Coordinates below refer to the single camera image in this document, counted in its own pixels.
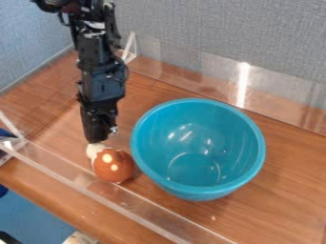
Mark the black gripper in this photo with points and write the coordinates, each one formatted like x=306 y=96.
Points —
x=100 y=89

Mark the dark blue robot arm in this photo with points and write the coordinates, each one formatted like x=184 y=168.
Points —
x=96 y=40

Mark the clear acrylic back barrier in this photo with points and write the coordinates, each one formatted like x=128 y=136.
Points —
x=270 y=93

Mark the clear acrylic front barrier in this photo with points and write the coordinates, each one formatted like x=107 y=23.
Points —
x=104 y=210

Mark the brown white toy mushroom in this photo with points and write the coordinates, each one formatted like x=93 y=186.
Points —
x=112 y=164

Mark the clear acrylic barrier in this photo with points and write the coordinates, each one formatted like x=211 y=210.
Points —
x=104 y=210
x=270 y=93
x=45 y=63

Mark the clear acrylic left barrier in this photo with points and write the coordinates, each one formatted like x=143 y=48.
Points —
x=45 y=63

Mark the clear acrylic corner bracket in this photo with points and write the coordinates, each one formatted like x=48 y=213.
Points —
x=129 y=51

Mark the blue plastic bowl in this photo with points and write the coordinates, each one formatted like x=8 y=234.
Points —
x=198 y=147

